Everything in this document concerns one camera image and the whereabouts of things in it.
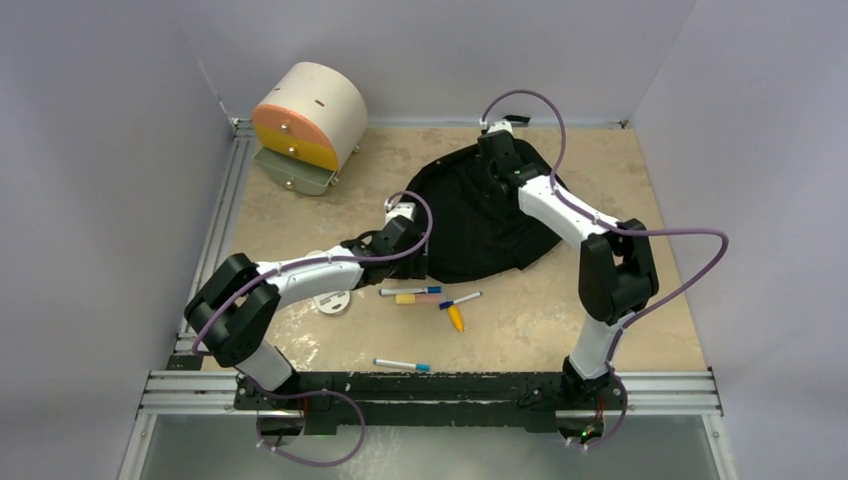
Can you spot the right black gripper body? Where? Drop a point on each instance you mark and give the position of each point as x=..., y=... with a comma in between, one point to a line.
x=488, y=182

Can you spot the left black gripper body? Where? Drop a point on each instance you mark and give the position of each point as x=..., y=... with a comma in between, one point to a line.
x=409, y=265

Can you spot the black student backpack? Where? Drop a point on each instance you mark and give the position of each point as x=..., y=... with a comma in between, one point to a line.
x=476, y=233

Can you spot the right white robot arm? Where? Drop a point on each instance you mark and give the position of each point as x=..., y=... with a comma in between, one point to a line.
x=616, y=269

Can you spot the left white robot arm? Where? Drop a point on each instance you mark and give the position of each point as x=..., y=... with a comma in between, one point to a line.
x=232, y=311

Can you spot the white marker blue cap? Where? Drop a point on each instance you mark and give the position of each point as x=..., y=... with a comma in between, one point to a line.
x=410, y=291

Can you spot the yellow pink highlighter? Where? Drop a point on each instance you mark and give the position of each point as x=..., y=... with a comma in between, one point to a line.
x=419, y=299

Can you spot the upright white marker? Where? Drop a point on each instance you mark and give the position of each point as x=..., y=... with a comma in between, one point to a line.
x=449, y=303

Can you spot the white oval label card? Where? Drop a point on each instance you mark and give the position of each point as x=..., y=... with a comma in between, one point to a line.
x=332, y=303

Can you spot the white marker lying lower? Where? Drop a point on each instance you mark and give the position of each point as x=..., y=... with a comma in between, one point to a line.
x=384, y=363

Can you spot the cream round drawer cabinet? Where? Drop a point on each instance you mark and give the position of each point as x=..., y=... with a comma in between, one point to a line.
x=308, y=126

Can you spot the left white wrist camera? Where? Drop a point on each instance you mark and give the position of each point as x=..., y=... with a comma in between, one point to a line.
x=400, y=210

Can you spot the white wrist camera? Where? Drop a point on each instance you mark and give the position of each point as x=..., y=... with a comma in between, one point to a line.
x=400, y=210
x=492, y=127

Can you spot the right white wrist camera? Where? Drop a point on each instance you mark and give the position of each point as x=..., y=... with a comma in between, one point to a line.
x=492, y=127

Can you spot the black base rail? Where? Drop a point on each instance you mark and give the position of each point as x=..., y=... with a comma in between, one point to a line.
x=538, y=402

